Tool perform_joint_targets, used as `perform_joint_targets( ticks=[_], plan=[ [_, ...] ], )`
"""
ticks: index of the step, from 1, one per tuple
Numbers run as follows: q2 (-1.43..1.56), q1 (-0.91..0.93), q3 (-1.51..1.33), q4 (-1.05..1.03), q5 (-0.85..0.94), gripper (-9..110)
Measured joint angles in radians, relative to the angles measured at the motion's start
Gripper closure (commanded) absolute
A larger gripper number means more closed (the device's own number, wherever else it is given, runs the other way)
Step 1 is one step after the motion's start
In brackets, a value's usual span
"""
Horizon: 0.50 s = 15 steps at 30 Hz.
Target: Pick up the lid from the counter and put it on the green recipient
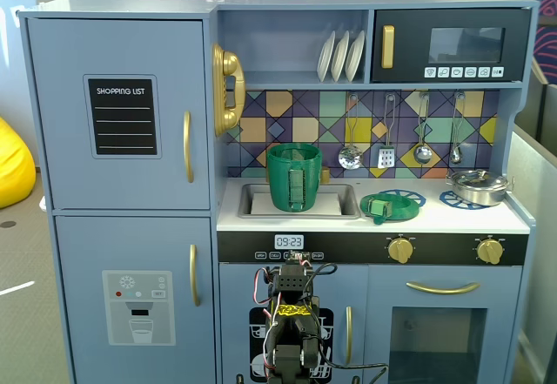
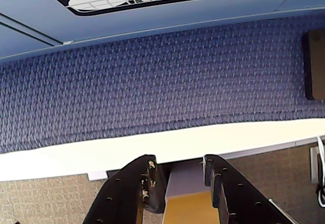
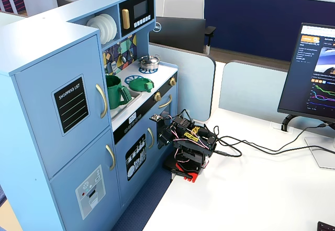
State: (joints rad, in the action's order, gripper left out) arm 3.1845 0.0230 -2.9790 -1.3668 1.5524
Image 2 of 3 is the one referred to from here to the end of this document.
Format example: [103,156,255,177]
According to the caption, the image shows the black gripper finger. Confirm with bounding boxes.
[203,154,300,224]
[81,154,166,224]

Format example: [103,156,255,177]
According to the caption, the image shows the grey block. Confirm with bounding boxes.
[165,162,212,198]

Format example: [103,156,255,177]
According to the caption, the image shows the yellow block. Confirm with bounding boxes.
[162,190,214,224]

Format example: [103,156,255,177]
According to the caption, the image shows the blue woven rug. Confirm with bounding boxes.
[0,15,325,155]

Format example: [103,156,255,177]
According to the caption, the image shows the dark brown flat board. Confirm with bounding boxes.
[301,29,325,102]

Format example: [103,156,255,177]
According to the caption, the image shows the blue panel with dish-rack sticker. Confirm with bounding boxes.
[0,0,325,59]

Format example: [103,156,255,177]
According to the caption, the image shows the white cable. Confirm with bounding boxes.
[314,136,325,208]

